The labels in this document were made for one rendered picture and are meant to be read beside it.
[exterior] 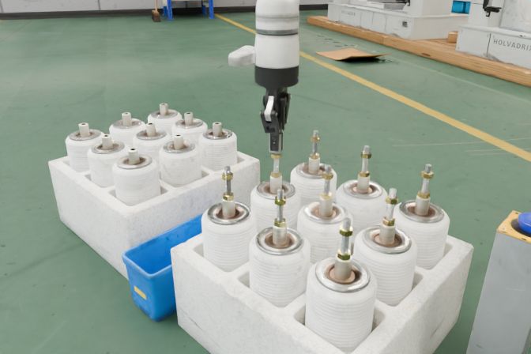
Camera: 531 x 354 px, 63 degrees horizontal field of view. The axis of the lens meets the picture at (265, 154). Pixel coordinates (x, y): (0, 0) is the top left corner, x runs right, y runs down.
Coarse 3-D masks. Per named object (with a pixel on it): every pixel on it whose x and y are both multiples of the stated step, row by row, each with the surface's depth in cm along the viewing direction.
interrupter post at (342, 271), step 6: (336, 258) 59; (336, 264) 59; (342, 264) 58; (348, 264) 58; (336, 270) 59; (342, 270) 59; (348, 270) 59; (336, 276) 60; (342, 276) 59; (348, 276) 59
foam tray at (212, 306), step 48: (336, 192) 97; (192, 240) 80; (192, 288) 76; (240, 288) 68; (432, 288) 68; (192, 336) 82; (240, 336) 69; (288, 336) 60; (384, 336) 59; (432, 336) 75
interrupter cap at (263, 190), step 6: (282, 180) 86; (258, 186) 83; (264, 186) 84; (282, 186) 84; (288, 186) 84; (294, 186) 83; (258, 192) 81; (264, 192) 81; (270, 192) 82; (288, 192) 82; (294, 192) 81; (270, 198) 79
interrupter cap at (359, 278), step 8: (320, 264) 62; (328, 264) 62; (352, 264) 62; (360, 264) 62; (320, 272) 60; (328, 272) 60; (352, 272) 61; (360, 272) 60; (368, 272) 60; (320, 280) 59; (328, 280) 59; (336, 280) 59; (344, 280) 59; (352, 280) 59; (360, 280) 59; (368, 280) 59; (328, 288) 58; (336, 288) 57; (344, 288) 57; (352, 288) 57; (360, 288) 57
